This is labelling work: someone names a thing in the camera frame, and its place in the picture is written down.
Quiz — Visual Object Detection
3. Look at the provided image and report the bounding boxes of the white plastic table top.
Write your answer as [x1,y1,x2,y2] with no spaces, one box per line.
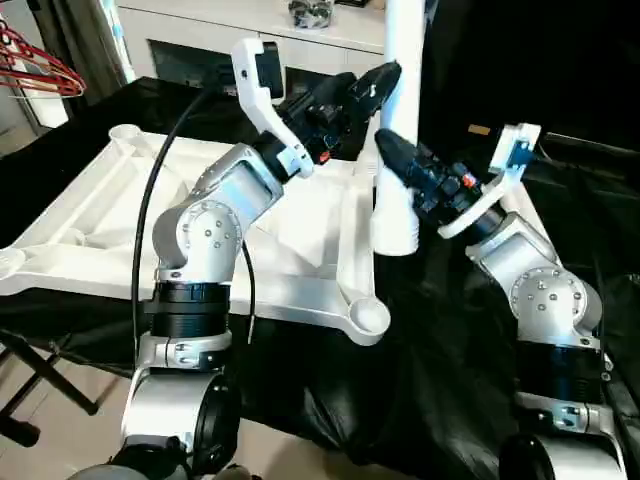
[0,124,392,348]

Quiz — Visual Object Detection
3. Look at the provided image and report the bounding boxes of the dark glittery ornament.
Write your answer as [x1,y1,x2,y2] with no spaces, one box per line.
[287,0,336,30]

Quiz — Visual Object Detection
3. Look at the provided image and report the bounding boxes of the white sideboard cabinet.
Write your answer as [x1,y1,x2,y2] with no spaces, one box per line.
[113,0,397,87]

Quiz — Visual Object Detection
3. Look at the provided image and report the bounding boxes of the red and white bundle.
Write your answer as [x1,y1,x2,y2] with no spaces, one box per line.
[0,18,87,100]

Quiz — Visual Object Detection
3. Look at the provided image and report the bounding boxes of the black folding stand frame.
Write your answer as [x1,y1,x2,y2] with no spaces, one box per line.
[0,328,101,450]

